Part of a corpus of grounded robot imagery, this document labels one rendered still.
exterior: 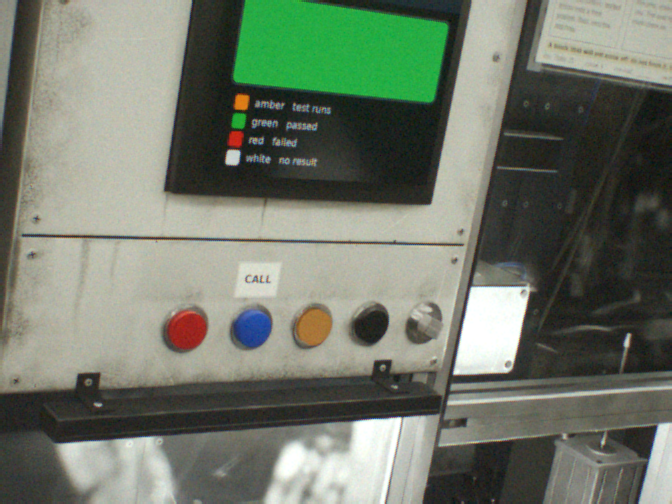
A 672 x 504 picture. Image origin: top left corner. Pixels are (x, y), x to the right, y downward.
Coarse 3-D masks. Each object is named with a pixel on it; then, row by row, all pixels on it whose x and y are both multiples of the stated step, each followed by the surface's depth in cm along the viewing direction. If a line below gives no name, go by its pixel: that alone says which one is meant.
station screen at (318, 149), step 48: (240, 0) 92; (288, 0) 94; (336, 0) 96; (384, 0) 98; (432, 0) 101; (240, 96) 94; (288, 96) 96; (336, 96) 99; (384, 96) 101; (240, 144) 95; (288, 144) 97; (336, 144) 100; (384, 144) 103; (432, 144) 105
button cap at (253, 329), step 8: (248, 312) 102; (256, 312) 102; (240, 320) 102; (248, 320) 102; (256, 320) 102; (264, 320) 103; (240, 328) 102; (248, 328) 102; (256, 328) 102; (264, 328) 103; (240, 336) 102; (248, 336) 102; (256, 336) 103; (264, 336) 103; (248, 344) 102; (256, 344) 103
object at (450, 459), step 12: (456, 444) 148; (468, 444) 149; (432, 456) 146; (444, 456) 147; (456, 456) 149; (468, 456) 150; (432, 468) 147; (444, 468) 148; (456, 468) 149; (468, 468) 150
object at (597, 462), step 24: (0, 0) 85; (0, 24) 86; (0, 48) 86; (0, 72) 87; (0, 96) 87; (0, 120) 88; (0, 144) 88; (576, 456) 164; (600, 456) 164; (624, 456) 166; (552, 480) 168; (576, 480) 165; (600, 480) 162; (624, 480) 165
